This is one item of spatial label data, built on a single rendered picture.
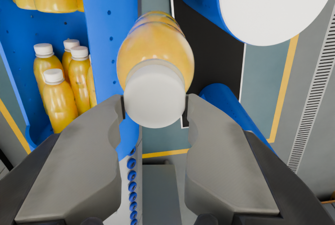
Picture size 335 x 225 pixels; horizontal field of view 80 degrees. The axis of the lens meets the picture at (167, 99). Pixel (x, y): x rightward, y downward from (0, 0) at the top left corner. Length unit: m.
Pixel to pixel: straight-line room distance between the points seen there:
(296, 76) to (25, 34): 1.97
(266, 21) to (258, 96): 1.48
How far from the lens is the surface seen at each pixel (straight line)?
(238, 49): 1.59
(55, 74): 0.52
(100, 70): 0.39
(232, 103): 1.39
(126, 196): 1.13
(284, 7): 0.61
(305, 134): 2.63
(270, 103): 2.15
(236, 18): 0.57
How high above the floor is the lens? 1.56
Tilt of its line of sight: 59 degrees down
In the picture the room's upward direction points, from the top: 173 degrees clockwise
